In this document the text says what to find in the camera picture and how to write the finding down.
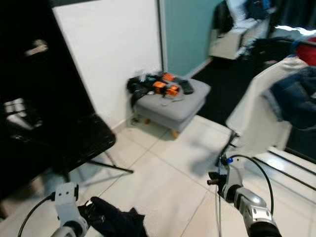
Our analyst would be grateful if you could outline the white t-shirt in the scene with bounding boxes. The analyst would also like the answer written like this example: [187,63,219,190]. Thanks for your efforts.
[226,57,307,156]

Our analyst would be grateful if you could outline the silver door handle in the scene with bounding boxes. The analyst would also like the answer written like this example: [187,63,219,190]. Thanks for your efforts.
[25,39,49,56]

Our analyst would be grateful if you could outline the black remote controller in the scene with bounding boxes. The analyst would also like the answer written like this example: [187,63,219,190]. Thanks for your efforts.
[178,79,196,94]

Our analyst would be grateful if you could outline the dark blue denim shorts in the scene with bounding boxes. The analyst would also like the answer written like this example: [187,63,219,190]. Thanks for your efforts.
[264,67,316,131]

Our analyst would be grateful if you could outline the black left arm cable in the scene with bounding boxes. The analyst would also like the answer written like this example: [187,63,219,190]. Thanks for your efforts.
[17,193,57,237]

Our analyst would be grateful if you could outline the dark navy garment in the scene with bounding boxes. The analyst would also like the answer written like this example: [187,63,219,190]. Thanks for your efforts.
[81,197,146,237]

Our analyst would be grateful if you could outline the black strap bag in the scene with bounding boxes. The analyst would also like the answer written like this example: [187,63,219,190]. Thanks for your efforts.
[127,76,154,99]

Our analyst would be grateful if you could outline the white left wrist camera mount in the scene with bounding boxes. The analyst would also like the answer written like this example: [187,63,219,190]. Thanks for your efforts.
[54,183,79,233]

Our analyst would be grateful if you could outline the black door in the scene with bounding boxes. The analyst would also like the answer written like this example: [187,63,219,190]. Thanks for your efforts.
[0,0,94,188]

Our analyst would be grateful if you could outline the red flag with yellow star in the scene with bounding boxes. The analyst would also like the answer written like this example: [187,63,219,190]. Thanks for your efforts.
[294,37,316,60]

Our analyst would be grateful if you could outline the dark curtain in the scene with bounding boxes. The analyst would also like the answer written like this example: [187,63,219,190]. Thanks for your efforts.
[272,0,316,28]

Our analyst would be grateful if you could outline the black folding chair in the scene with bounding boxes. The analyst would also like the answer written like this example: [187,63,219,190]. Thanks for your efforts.
[0,99,134,218]

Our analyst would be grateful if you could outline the white shelf unit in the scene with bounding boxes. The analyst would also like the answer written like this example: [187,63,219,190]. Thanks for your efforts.
[208,17,272,60]

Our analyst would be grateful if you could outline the black backpack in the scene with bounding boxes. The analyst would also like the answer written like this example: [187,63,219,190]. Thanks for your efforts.
[212,0,234,35]
[247,0,272,20]

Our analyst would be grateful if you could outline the grey padded ottoman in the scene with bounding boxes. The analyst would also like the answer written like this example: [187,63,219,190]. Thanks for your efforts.
[133,77,210,139]

